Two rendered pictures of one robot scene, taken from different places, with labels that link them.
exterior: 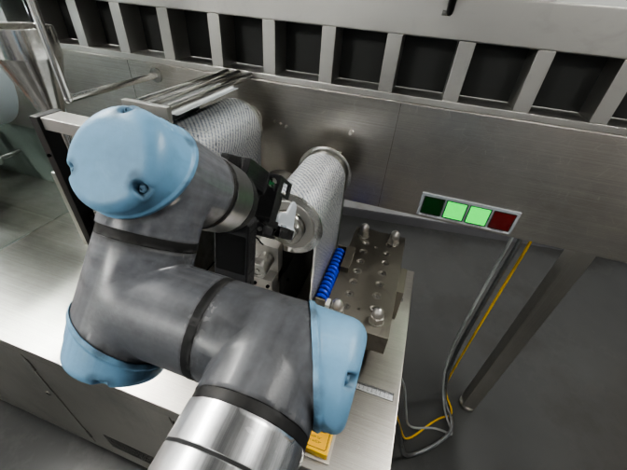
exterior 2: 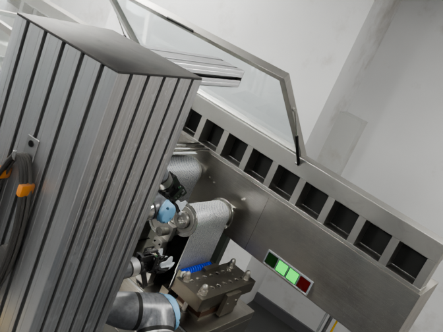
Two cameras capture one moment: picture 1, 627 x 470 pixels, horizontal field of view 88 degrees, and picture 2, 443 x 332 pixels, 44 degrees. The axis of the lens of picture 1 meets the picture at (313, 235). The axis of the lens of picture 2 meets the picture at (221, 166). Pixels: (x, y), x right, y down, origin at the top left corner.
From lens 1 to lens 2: 1.69 m
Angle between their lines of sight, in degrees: 25
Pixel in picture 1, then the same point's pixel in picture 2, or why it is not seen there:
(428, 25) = (289, 165)
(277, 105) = (214, 170)
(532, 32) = (326, 187)
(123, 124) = not seen: hidden behind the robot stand
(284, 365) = (158, 201)
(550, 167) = (328, 258)
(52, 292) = not seen: hidden behind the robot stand
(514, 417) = not seen: outside the picture
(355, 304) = (197, 283)
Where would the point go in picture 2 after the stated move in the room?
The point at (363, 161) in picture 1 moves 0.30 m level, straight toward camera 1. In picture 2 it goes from (244, 218) to (211, 230)
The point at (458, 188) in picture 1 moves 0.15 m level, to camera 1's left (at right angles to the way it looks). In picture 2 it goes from (286, 254) to (257, 237)
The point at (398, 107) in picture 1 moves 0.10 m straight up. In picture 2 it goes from (268, 196) to (277, 176)
